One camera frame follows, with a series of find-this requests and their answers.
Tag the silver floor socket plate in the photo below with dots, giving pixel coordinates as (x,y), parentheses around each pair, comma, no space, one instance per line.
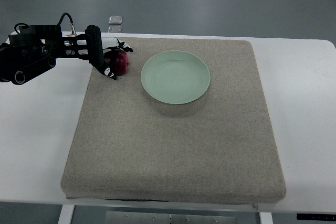
(115,20)

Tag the white table leg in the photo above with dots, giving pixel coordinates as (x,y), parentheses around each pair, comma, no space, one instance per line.
(266,218)
(66,214)

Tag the black table control panel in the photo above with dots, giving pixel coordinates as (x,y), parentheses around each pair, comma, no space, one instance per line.
(316,217)

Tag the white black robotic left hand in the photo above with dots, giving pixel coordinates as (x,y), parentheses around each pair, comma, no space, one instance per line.
(95,51)

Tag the light green plate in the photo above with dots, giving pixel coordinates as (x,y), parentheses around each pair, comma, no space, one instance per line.
(175,77)

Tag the beige fabric cushion mat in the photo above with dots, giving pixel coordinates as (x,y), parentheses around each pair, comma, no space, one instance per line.
(219,149)

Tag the white right table leg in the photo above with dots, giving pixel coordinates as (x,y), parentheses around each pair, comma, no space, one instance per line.
(266,218)

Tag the white left table leg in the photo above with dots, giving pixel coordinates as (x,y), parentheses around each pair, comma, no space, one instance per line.
(66,214)

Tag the red apple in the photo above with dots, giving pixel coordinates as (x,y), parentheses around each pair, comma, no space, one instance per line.
(118,61)

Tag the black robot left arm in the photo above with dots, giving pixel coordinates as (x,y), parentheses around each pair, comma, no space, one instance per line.
(33,49)

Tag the metal table base plate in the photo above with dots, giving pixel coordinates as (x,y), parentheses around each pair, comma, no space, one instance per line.
(143,217)

